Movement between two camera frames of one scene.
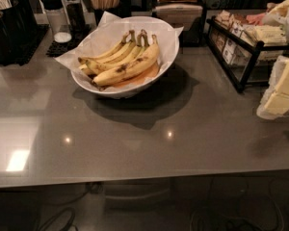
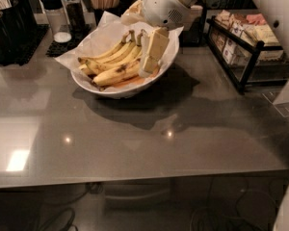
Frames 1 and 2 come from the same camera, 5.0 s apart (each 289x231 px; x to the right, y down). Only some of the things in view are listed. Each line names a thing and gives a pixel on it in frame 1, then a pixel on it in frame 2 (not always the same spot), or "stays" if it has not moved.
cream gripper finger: x=278 y=14 to x=135 y=14
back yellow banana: x=82 y=60 stays
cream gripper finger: x=282 y=92 to x=154 y=50
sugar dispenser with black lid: x=52 y=1 stays
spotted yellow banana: x=128 y=69 stays
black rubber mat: x=78 y=31 stays
